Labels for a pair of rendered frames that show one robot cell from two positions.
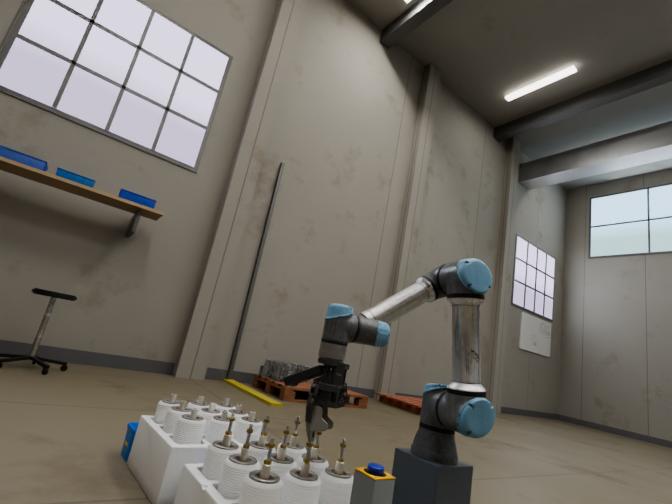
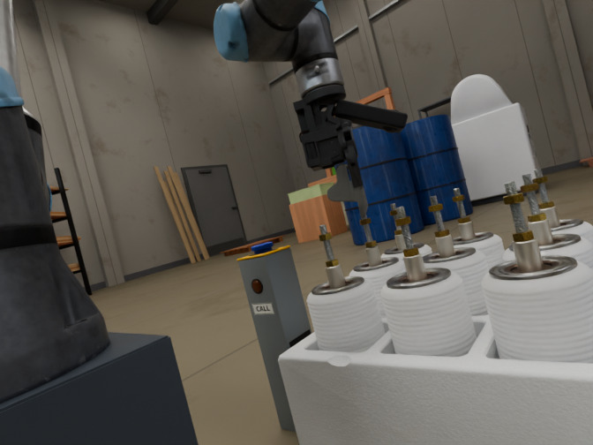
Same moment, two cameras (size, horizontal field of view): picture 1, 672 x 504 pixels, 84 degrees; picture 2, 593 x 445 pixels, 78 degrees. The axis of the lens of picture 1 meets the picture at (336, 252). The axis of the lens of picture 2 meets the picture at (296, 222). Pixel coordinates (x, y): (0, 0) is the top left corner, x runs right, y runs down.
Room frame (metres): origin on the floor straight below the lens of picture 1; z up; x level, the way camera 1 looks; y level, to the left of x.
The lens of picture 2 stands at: (1.65, -0.28, 0.36)
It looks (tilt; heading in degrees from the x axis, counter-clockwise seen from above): 1 degrees down; 167
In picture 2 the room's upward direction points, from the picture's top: 14 degrees counter-clockwise
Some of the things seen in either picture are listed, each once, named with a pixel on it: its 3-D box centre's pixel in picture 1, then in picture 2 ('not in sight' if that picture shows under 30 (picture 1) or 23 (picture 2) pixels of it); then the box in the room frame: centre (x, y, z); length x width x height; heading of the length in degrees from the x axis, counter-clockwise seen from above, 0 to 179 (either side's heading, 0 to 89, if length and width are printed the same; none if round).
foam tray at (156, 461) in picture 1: (199, 454); not in sight; (1.61, 0.36, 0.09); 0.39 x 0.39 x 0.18; 39
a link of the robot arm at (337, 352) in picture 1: (332, 352); (319, 82); (1.08, -0.05, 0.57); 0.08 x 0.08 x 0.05
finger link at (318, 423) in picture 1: (317, 425); not in sight; (1.05, -0.04, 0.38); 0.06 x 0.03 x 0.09; 66
